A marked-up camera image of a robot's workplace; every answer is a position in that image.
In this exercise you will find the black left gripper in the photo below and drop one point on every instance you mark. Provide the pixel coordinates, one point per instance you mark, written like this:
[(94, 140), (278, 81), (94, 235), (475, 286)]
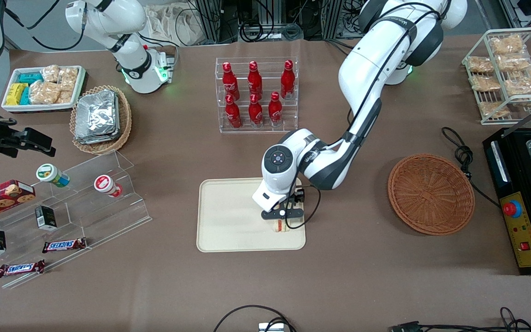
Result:
[(298, 195)]

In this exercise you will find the sandwich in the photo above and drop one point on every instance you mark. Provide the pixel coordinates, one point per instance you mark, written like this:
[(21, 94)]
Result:
[(282, 226)]

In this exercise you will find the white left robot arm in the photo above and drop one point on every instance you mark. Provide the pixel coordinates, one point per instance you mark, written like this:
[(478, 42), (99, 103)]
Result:
[(367, 69)]

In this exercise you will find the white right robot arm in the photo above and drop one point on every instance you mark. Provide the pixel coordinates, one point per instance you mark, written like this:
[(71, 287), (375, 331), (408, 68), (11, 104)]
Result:
[(132, 60)]

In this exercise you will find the white rectangular snack tray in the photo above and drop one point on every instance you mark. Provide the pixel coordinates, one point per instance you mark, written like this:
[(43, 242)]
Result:
[(9, 108)]

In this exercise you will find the cream plastic tray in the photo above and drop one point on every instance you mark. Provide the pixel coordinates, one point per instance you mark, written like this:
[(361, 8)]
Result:
[(228, 216)]

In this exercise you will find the light wicker basket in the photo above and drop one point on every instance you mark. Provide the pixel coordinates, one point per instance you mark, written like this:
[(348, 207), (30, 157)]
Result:
[(125, 120)]

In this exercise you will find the brown round wicker basket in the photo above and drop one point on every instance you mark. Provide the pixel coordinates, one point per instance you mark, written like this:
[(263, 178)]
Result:
[(431, 193)]

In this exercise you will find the green sunflower yogurt cup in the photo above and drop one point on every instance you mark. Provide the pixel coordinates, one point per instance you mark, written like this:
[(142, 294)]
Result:
[(49, 173)]

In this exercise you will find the teal snack packet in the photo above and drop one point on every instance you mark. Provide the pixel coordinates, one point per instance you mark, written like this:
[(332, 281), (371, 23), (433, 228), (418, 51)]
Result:
[(30, 78), (25, 96)]

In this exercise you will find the clear bag of crackers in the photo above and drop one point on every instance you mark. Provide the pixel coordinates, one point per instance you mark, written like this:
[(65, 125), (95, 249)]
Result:
[(68, 78), (66, 97), (50, 74), (44, 93)]

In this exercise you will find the yellow snack packet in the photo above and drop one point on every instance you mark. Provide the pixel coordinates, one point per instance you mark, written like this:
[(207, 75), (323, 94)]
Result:
[(15, 93)]

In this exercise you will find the red strawberry yogurt cup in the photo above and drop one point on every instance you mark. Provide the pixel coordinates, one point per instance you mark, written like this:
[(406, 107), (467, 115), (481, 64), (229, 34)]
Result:
[(105, 183)]

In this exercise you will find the clear acrylic stepped shelf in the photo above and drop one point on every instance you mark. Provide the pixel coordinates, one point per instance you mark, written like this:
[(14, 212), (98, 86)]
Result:
[(99, 216)]

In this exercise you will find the clear acrylic bottle rack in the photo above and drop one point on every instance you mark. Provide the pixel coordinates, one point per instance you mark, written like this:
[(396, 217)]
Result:
[(293, 124)]

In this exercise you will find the small white box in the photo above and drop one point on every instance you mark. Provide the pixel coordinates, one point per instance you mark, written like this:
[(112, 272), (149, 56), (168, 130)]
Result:
[(271, 327)]

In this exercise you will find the Snickers chocolate bar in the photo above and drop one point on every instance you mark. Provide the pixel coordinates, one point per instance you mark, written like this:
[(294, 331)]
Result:
[(20, 268), (64, 245)]

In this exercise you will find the red cola bottle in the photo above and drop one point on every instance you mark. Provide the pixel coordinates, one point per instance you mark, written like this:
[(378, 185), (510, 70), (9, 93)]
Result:
[(255, 112), (230, 80), (255, 79), (233, 114), (275, 110), (287, 79)]

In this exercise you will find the red emergency stop button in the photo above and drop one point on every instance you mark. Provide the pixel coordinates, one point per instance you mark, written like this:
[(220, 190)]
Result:
[(512, 209)]

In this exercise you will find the black sealing machine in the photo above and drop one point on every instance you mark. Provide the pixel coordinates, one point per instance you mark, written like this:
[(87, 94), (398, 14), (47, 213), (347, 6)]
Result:
[(514, 180)]

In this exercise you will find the clear bag of fried snacks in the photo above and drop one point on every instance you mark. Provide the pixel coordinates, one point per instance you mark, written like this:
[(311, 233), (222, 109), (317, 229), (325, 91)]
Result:
[(493, 109), (523, 83), (506, 44), (480, 65), (485, 83), (513, 62)]

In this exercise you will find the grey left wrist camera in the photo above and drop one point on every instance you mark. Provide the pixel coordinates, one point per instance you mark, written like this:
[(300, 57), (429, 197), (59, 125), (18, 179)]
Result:
[(268, 196)]

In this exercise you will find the aluminium frame rack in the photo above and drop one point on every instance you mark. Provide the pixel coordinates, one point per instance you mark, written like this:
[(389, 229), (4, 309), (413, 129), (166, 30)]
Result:
[(215, 18)]

